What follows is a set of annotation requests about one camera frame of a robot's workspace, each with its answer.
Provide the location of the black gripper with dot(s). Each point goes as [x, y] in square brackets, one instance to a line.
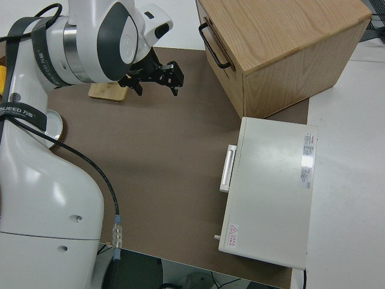
[147, 70]

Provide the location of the gray round plate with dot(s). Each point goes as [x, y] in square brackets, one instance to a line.
[55, 123]

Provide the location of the wooden mug rack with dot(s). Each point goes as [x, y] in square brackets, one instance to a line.
[108, 92]

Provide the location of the oven control knob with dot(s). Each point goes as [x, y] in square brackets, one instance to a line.
[215, 237]

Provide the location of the yellow corn cob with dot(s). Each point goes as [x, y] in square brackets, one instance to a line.
[2, 81]

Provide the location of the brown table mat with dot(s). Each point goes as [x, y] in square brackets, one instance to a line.
[165, 150]

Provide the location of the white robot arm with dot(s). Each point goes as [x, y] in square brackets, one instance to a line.
[36, 195]

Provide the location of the white toaster oven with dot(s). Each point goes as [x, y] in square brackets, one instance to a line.
[270, 195]

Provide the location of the wooden drawer cabinet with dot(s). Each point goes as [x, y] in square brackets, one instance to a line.
[285, 45]

